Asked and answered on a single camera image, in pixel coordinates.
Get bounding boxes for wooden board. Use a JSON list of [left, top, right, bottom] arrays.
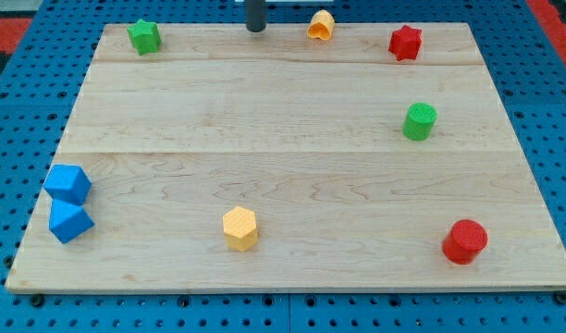
[[6, 23, 566, 294]]

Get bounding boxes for red cylinder block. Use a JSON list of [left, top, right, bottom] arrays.
[[442, 219, 488, 265]]

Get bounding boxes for green star block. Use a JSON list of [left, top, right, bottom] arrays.
[[127, 18, 162, 56]]

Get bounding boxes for blue cube block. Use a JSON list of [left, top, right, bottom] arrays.
[[43, 164, 92, 205]]

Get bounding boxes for green cylinder block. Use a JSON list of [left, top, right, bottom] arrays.
[[402, 103, 437, 141]]

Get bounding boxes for yellow hexagon block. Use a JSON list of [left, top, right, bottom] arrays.
[[222, 206, 258, 252]]

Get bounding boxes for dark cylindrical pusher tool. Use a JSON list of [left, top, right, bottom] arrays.
[[245, 0, 266, 32]]

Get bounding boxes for blue triangular block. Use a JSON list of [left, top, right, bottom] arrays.
[[48, 199, 94, 244]]

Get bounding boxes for red star block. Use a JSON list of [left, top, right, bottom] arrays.
[[388, 24, 423, 61]]

